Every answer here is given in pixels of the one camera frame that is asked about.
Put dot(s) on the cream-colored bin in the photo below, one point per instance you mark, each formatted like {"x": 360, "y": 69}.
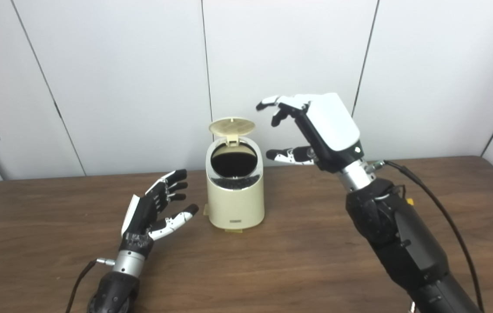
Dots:
{"x": 235, "y": 204}

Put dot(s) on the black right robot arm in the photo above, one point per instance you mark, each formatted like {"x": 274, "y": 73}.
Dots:
{"x": 403, "y": 243}

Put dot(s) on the white and black left hand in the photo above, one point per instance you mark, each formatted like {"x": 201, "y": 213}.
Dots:
{"x": 139, "y": 221}

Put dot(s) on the white and black right hand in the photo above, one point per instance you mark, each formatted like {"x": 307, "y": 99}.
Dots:
{"x": 331, "y": 121}

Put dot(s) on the wide yellow tape piece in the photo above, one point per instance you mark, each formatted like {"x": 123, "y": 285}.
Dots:
{"x": 233, "y": 230}

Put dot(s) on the round cream bin lid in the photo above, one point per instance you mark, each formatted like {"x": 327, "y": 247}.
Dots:
{"x": 232, "y": 126}

